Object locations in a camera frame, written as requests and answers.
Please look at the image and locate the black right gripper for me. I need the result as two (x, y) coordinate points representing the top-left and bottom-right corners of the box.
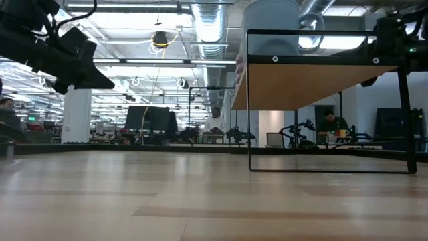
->
(360, 15), (407, 88)

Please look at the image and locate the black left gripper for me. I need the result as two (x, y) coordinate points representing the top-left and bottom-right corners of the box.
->
(39, 57), (116, 95)

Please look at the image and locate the light blue mug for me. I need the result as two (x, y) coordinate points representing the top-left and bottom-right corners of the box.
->
(242, 0), (326, 56)

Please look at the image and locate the pink ribbed ceramic mug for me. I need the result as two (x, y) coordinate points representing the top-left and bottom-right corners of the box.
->
(235, 53), (247, 85)

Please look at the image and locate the person at yellow mug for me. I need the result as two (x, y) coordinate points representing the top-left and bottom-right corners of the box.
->
(316, 108), (350, 145)

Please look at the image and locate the dark background monitor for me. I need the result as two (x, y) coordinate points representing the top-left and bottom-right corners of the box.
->
(124, 105), (178, 135)

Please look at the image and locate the grey office chair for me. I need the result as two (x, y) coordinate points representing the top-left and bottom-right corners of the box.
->
(266, 132), (285, 148)

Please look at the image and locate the dark wall screen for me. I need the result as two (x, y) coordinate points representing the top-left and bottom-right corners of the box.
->
(374, 107), (426, 139)

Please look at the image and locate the wooden shelf with black frame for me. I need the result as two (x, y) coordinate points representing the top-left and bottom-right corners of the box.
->
(231, 29), (417, 174)

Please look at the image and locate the black ceiling camera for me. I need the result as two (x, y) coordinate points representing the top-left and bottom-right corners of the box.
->
(152, 31), (169, 48)

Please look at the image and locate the silver slanted ventilation duct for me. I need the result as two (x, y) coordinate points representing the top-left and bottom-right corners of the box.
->
(299, 0), (337, 21)

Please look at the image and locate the black aluminium table frame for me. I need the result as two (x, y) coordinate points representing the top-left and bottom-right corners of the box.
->
(0, 142), (428, 163)

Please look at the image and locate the silver ribbed ventilation duct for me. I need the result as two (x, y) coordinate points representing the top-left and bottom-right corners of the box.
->
(190, 3), (228, 60)

